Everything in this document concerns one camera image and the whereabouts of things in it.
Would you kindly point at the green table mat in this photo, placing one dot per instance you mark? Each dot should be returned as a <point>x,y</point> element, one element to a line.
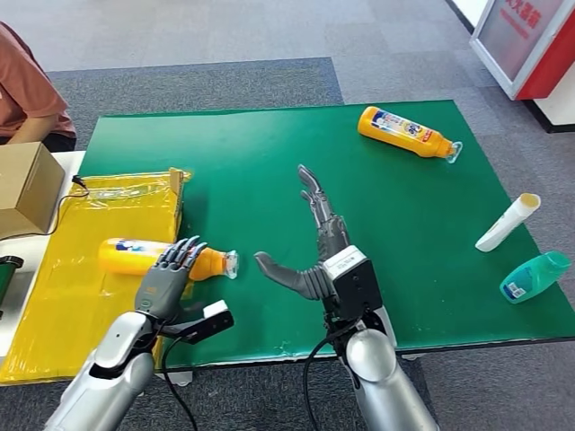
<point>269,178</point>

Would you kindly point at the teal plastic bottle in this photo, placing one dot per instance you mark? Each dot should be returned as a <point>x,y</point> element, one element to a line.
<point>532,278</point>

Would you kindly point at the white board under mat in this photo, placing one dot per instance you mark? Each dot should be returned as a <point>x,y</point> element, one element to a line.
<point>180,378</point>

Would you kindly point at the white tube bottle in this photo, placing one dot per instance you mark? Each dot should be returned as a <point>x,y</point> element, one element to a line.
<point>505,225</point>

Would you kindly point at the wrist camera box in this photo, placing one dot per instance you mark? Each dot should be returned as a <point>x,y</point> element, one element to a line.
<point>354,279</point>
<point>211,321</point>

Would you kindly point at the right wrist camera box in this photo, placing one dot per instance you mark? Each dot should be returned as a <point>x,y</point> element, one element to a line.
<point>354,279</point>

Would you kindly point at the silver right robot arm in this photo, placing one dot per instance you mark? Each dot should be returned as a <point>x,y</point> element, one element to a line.
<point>386,380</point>

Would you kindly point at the red and white cabinet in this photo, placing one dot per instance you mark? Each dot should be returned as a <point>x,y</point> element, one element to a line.
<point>525,41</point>

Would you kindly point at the person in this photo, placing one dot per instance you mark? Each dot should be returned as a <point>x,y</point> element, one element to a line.
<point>26,89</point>

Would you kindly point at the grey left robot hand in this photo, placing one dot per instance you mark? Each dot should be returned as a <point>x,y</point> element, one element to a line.
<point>164,285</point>

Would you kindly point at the brown cardboard box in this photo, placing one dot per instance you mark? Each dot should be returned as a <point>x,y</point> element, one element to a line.
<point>26,187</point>

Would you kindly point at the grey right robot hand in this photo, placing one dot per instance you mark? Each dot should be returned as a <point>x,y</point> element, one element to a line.
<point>330,232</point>

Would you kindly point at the orange bottle with clear cap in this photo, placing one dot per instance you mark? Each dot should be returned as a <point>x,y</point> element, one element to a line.
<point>125,256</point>
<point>404,132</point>

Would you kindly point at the yellow plastic wrapped box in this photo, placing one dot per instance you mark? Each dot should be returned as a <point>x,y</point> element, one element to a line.
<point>67,297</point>

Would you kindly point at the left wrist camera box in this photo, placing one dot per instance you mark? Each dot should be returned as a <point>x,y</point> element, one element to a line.
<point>211,321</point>

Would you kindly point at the dark green cup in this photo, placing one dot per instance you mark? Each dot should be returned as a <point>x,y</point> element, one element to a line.
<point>7,276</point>

